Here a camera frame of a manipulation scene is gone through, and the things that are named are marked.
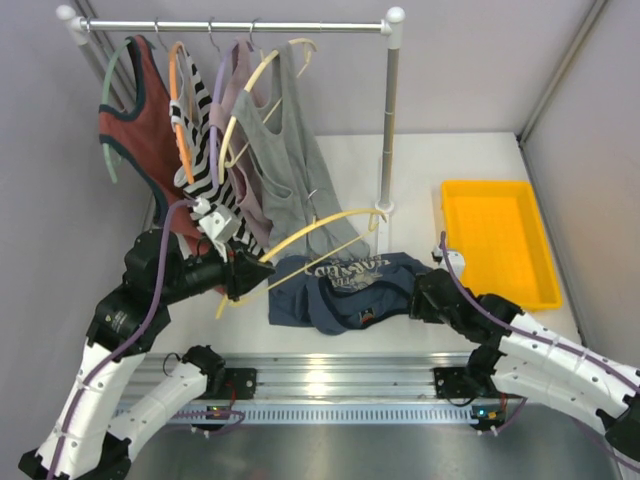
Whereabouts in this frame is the blue printed tank top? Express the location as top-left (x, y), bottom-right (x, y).
top-left (268, 252), bottom-right (431, 336)

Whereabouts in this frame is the yellow hanger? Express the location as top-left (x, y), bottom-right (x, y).
top-left (214, 188), bottom-right (390, 320)

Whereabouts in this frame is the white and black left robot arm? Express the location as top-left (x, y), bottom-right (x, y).
top-left (19, 229), bottom-right (275, 479)

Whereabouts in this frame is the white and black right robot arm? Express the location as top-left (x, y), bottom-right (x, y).
top-left (409, 269), bottom-right (639, 460)

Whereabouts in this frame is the mauve tank top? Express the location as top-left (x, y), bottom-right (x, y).
top-left (217, 38), bottom-right (272, 248)

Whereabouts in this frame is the grey tank top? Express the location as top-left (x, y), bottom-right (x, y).
top-left (236, 43), bottom-right (342, 249)

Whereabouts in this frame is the lilac hanger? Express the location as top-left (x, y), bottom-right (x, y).
top-left (208, 41), bottom-right (237, 187)

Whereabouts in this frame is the rust red tank top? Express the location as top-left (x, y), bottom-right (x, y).
top-left (120, 35), bottom-right (235, 226)

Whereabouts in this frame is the green hanger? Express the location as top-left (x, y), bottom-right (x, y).
top-left (99, 38), bottom-right (131, 184)

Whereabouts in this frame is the black white striped tank top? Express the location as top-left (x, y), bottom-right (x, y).
top-left (178, 45), bottom-right (266, 256)

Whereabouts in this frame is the orange hanger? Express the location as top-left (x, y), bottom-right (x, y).
top-left (154, 19), bottom-right (195, 185)

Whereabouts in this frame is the cream hanger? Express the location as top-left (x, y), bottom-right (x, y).
top-left (216, 20), bottom-right (322, 185)

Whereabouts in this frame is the yellow plastic tray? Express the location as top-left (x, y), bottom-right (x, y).
top-left (441, 180), bottom-right (563, 311)

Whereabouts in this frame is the silver white clothes rack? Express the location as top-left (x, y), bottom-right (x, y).
top-left (56, 5), bottom-right (406, 218)

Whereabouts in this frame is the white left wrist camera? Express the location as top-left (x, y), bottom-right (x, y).
top-left (192, 197), bottom-right (241, 263)

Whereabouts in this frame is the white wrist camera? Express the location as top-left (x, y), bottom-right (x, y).
top-left (431, 246), bottom-right (466, 276)
top-left (192, 197), bottom-right (241, 263)

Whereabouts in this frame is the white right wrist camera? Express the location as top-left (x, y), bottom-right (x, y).
top-left (431, 246), bottom-right (466, 276)

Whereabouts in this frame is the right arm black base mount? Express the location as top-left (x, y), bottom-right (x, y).
top-left (433, 367), bottom-right (501, 406)

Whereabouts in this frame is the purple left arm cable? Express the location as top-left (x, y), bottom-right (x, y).
top-left (45, 199), bottom-right (247, 476)

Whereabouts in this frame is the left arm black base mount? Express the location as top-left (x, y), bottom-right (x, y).
top-left (199, 368), bottom-right (257, 400)

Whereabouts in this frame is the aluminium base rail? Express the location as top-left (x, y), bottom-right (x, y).
top-left (109, 351), bottom-right (551, 426)

